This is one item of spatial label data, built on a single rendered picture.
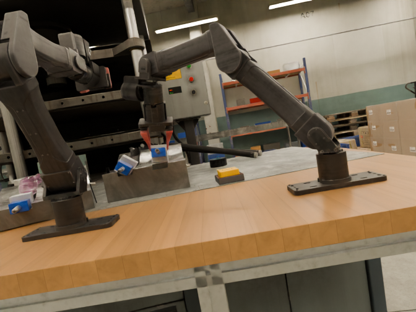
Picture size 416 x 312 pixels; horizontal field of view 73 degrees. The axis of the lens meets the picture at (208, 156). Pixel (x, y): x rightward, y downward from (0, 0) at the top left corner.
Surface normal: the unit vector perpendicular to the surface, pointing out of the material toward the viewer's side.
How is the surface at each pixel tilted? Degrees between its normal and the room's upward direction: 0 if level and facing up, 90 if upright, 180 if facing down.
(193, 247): 90
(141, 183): 90
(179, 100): 90
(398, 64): 90
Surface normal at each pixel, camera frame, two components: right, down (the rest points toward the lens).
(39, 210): 0.40, 0.00
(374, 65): -0.09, 0.10
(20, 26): 0.99, -0.17
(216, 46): -0.47, 0.15
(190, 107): 0.12, 0.07
